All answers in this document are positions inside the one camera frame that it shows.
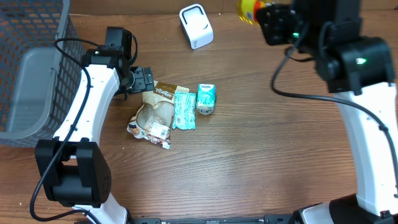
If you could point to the brown printed snack pouch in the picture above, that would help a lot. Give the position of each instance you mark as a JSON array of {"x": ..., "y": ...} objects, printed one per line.
[{"x": 153, "y": 119}]

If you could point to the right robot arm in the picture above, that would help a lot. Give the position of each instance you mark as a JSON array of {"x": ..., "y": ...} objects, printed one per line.
[{"x": 359, "y": 73}]

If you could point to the white barcode scanner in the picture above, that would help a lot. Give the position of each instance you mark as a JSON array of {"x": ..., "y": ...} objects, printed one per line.
[{"x": 196, "y": 26}]

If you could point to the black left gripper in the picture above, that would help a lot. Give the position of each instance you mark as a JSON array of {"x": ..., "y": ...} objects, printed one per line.
[{"x": 139, "y": 84}]

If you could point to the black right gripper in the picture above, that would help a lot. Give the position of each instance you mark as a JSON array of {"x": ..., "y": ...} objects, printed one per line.
[{"x": 269, "y": 25}]

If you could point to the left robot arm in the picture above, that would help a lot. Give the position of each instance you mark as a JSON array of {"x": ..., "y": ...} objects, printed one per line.
[{"x": 74, "y": 175}]

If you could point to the yellow liquid bottle grey cap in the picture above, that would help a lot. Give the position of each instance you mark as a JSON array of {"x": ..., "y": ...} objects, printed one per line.
[{"x": 247, "y": 11}]

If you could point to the dark grey mesh basket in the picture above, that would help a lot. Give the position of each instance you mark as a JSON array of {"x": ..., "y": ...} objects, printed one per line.
[{"x": 38, "y": 84}]

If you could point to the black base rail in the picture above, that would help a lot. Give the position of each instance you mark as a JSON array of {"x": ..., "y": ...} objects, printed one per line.
[{"x": 267, "y": 219}]

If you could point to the mint green snack packet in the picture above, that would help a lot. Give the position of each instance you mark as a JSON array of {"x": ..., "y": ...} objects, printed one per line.
[{"x": 184, "y": 117}]

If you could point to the green white Knorr container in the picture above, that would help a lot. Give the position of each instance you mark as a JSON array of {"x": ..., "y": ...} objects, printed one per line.
[{"x": 206, "y": 109}]

